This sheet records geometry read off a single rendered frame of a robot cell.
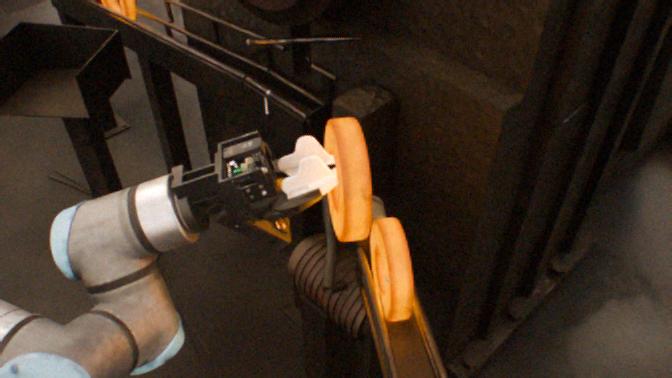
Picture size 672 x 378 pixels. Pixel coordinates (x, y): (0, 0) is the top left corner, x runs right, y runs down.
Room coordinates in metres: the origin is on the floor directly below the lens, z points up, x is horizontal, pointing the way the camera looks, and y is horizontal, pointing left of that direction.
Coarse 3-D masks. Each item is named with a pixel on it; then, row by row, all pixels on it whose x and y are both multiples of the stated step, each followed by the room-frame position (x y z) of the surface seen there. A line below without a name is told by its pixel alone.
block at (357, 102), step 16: (352, 96) 0.87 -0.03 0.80; (368, 96) 0.87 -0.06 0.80; (384, 96) 0.87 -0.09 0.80; (336, 112) 0.85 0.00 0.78; (352, 112) 0.83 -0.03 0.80; (368, 112) 0.83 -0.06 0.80; (384, 112) 0.85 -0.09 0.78; (368, 128) 0.82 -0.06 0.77; (384, 128) 0.85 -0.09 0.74; (368, 144) 0.82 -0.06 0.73; (384, 144) 0.85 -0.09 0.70; (384, 160) 0.86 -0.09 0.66; (384, 176) 0.86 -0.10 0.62; (384, 192) 0.86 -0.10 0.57
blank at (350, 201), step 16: (336, 128) 0.55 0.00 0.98; (352, 128) 0.55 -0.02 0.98; (336, 144) 0.53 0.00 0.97; (352, 144) 0.52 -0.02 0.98; (336, 160) 0.52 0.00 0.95; (352, 160) 0.50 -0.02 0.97; (368, 160) 0.50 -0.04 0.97; (352, 176) 0.49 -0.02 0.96; (368, 176) 0.49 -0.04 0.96; (336, 192) 0.55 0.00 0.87; (352, 192) 0.48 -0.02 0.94; (368, 192) 0.48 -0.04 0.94; (336, 208) 0.51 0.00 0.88; (352, 208) 0.47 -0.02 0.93; (368, 208) 0.47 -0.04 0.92; (336, 224) 0.51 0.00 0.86; (352, 224) 0.46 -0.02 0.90; (368, 224) 0.47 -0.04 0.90
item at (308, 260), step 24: (312, 240) 0.77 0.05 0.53; (288, 264) 0.74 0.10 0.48; (312, 264) 0.71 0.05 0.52; (336, 264) 0.70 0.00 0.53; (312, 288) 0.68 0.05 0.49; (312, 312) 0.69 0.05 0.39; (336, 312) 0.63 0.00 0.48; (360, 312) 0.61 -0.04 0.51; (312, 336) 0.70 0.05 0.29; (336, 336) 0.69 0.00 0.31; (360, 336) 0.59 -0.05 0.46; (312, 360) 0.70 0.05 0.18; (336, 360) 0.69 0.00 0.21
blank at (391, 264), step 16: (384, 224) 0.58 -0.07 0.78; (400, 224) 0.58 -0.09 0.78; (384, 240) 0.55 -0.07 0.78; (400, 240) 0.55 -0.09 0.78; (384, 256) 0.53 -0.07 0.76; (400, 256) 0.52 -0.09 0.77; (384, 272) 0.53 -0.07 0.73; (400, 272) 0.50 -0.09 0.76; (384, 288) 0.54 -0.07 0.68; (400, 288) 0.49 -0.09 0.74; (384, 304) 0.51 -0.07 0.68; (400, 304) 0.48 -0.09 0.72
